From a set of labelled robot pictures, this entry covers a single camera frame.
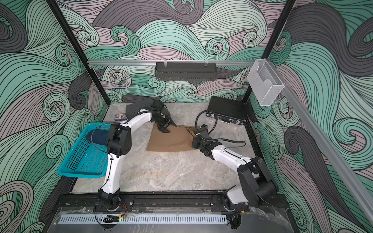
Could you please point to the teal plastic basket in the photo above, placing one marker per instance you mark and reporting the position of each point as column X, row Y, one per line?
column 86, row 159

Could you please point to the aluminium back rail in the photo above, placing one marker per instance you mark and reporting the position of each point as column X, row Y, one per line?
column 133, row 62

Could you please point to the blue denim skirt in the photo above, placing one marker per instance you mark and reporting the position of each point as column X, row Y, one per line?
column 97, row 136

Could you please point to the tan brown skirt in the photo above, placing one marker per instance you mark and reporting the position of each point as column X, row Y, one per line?
column 179, row 139

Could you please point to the small playing card box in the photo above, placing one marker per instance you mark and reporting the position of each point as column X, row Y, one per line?
column 120, row 117

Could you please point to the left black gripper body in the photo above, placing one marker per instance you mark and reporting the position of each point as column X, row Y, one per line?
column 163, row 123

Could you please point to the black corner post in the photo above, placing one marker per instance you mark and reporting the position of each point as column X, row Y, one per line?
column 77, row 48
column 273, row 39

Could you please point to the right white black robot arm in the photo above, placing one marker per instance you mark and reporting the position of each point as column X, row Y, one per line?
column 256, row 182

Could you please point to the black hard case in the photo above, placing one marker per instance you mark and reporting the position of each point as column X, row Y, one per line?
column 226, row 110

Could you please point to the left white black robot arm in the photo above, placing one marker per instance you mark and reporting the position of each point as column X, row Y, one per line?
column 119, row 143

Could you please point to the black right corner post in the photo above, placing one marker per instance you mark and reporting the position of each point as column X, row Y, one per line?
column 273, row 39

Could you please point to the black left corner post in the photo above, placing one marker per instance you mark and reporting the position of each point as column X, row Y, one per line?
column 77, row 48

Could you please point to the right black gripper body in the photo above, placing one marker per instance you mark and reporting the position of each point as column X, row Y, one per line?
column 196, row 144

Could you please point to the clear plastic wall bin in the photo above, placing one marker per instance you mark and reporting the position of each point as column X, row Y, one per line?
column 265, row 81

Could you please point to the white slotted cable duct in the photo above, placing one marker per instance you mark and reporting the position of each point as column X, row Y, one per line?
column 145, row 219

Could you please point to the black perforated wall shelf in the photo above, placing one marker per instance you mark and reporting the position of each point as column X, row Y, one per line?
column 191, row 72

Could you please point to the grey dotted skirt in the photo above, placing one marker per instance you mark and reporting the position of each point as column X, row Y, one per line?
column 133, row 109

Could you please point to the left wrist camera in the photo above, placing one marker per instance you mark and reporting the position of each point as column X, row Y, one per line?
column 159, row 106

